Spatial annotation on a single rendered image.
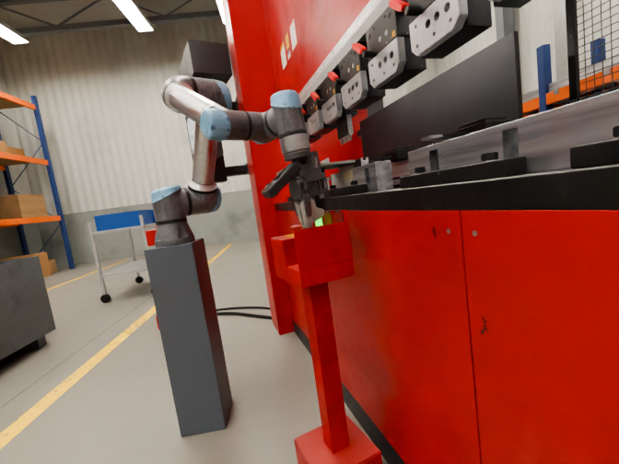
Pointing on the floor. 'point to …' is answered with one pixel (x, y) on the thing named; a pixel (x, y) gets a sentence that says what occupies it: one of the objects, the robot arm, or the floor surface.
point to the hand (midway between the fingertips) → (306, 229)
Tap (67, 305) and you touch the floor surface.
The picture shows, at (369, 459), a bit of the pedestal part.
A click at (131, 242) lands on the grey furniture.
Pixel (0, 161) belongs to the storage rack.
